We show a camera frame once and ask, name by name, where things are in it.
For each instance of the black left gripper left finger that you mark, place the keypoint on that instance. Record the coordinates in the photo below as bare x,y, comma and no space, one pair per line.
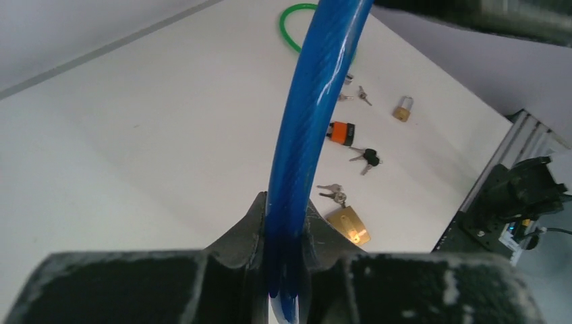
222,283

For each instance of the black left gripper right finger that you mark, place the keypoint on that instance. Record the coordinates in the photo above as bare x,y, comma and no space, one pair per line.
344,284

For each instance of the large brass padlock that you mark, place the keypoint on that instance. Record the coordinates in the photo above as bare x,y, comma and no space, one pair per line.
347,222

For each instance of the orange black key fob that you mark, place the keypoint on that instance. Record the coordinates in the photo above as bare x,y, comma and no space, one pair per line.
341,133

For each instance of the small brass padlock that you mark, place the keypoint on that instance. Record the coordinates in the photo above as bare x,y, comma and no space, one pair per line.
403,110

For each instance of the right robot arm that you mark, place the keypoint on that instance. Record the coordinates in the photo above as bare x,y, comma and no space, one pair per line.
525,191

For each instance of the black-headed key bunch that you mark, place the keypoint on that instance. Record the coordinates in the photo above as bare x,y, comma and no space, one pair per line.
369,156

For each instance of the large padlock silver keys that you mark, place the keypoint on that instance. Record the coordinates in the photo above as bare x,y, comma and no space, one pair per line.
334,192

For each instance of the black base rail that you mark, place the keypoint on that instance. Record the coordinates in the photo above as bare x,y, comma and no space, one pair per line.
466,233

